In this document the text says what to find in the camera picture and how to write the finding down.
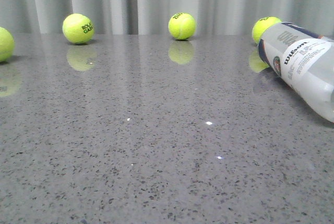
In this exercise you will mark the tennis ball with Roland Garros print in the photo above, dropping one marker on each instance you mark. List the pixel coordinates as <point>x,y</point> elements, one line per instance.
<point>78,28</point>

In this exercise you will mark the white Wilson tennis ball can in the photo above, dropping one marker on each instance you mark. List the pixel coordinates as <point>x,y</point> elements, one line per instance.
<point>304,61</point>

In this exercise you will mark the yellow tennis ball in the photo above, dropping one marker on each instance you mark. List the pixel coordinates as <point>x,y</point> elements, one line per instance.
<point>262,25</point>
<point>182,26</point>

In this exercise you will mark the right yellow tennis ball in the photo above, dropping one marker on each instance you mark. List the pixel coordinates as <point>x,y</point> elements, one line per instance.
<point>262,25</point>

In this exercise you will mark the middle yellow tennis ball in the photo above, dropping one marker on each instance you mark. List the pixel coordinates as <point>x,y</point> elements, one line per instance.
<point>182,26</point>

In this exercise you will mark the grey pleated curtain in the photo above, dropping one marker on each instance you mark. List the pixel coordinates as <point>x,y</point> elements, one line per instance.
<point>218,17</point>

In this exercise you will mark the far left tennis ball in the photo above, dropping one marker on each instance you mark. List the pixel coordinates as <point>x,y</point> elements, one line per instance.
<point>7,44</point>

